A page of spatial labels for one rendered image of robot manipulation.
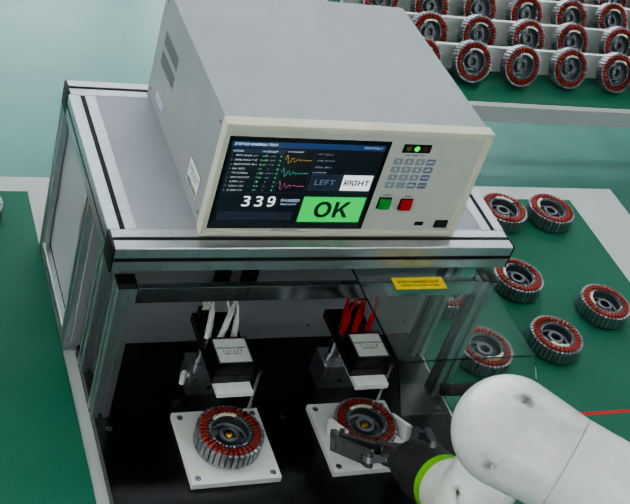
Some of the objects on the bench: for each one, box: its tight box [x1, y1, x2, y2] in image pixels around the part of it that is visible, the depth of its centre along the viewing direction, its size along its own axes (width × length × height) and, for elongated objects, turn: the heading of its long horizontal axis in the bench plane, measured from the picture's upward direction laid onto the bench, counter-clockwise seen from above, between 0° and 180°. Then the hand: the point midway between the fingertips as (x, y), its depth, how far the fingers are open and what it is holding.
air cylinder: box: [309, 347, 353, 388], centre depth 209 cm, size 5×8×6 cm
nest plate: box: [306, 400, 404, 477], centre depth 200 cm, size 15×15×1 cm
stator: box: [332, 397, 398, 452], centre depth 198 cm, size 11×11×4 cm
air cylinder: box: [179, 352, 215, 396], centre depth 199 cm, size 5×8×6 cm
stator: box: [193, 405, 264, 470], centre depth 189 cm, size 11×11×4 cm
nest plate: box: [170, 408, 282, 490], centre depth 190 cm, size 15×15×1 cm
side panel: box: [39, 102, 93, 350], centre depth 202 cm, size 28×3×32 cm, turn 0°
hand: (364, 426), depth 198 cm, fingers closed on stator, 11 cm apart
